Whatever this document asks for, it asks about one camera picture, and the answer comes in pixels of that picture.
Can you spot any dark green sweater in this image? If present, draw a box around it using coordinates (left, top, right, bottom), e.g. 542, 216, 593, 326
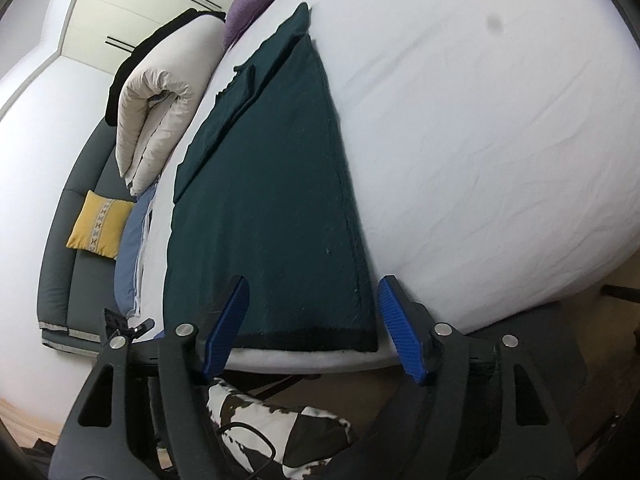
163, 4, 378, 352

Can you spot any black white patterned cloth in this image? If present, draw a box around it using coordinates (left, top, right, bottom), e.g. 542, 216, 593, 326
206, 379, 357, 479

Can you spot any blue pillow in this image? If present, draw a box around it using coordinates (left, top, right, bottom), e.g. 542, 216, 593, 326
114, 182, 157, 318

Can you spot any grey padded headboard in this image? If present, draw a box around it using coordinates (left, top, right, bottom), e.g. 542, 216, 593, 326
37, 120, 134, 358

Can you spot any yellow cushion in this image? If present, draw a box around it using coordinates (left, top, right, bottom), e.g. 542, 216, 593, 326
66, 191, 134, 259

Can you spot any white bed sheet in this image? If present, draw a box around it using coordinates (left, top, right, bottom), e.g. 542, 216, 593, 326
134, 0, 640, 375

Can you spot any black garment behind duvet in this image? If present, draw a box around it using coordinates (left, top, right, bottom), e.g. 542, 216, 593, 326
104, 8, 228, 128

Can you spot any folded beige duvet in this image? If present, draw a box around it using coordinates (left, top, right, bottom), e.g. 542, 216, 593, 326
115, 14, 224, 197

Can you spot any cream wardrobe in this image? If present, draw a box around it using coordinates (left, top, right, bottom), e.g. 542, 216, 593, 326
60, 0, 254, 77

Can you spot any black cable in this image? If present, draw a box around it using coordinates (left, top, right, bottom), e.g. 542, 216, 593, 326
214, 421, 279, 480

